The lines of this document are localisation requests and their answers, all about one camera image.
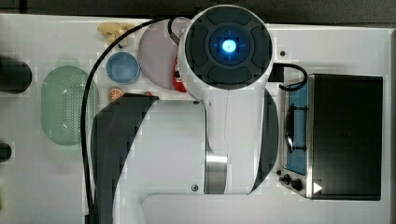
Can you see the red plush ketchup bottle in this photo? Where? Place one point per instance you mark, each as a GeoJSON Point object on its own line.
{"type": "Point", "coordinates": [177, 82]}

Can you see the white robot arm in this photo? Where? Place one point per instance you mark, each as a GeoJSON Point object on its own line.
{"type": "Point", "coordinates": [220, 137]}

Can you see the round pink plate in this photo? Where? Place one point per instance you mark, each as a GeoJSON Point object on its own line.
{"type": "Point", "coordinates": [157, 52]}

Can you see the plush orange slice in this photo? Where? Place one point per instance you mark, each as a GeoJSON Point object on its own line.
{"type": "Point", "coordinates": [114, 94]}

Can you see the blue bowl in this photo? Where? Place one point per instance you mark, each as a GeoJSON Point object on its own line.
{"type": "Point", "coordinates": [123, 68]}

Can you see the yellow plush banana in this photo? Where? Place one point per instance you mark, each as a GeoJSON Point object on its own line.
{"type": "Point", "coordinates": [113, 30]}

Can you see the silver black toaster oven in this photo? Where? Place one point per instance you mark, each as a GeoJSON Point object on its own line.
{"type": "Point", "coordinates": [332, 138]}

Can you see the green perforated colander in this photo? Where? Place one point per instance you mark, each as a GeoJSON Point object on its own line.
{"type": "Point", "coordinates": [62, 92]}

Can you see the black cylinder upper left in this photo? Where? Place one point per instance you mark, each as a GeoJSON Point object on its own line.
{"type": "Point", "coordinates": [15, 76]}

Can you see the black cylinder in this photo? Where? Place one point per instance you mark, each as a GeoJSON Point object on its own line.
{"type": "Point", "coordinates": [5, 152]}
{"type": "Point", "coordinates": [15, 76]}

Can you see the black cylinder lower left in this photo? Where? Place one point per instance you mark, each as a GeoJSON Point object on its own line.
{"type": "Point", "coordinates": [5, 152]}

